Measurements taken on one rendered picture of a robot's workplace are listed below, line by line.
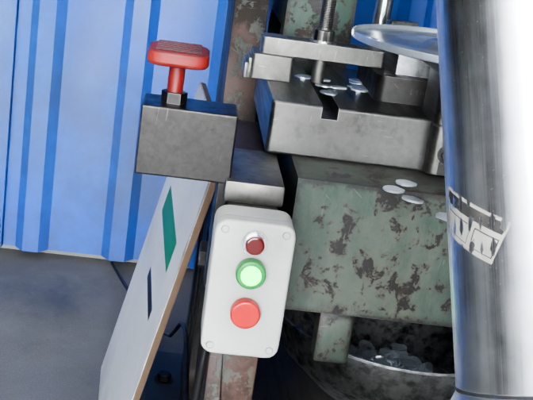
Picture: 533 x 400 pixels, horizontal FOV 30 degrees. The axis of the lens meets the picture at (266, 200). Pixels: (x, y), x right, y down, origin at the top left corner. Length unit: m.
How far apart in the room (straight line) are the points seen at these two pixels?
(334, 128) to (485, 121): 0.63
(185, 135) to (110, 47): 1.40
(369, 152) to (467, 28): 0.63
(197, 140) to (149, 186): 1.46
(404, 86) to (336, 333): 0.30
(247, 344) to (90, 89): 1.50
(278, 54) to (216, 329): 0.40
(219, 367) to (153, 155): 0.22
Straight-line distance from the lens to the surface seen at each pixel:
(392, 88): 1.18
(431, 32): 1.27
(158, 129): 0.98
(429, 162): 1.10
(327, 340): 1.09
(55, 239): 2.50
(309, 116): 1.10
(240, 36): 1.45
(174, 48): 0.98
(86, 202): 2.46
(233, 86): 1.44
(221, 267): 0.93
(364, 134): 1.11
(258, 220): 0.92
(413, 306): 1.08
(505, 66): 0.48
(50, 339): 2.10
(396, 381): 1.21
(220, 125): 0.98
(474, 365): 0.49
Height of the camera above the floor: 0.91
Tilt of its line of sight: 17 degrees down
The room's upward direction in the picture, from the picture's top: 8 degrees clockwise
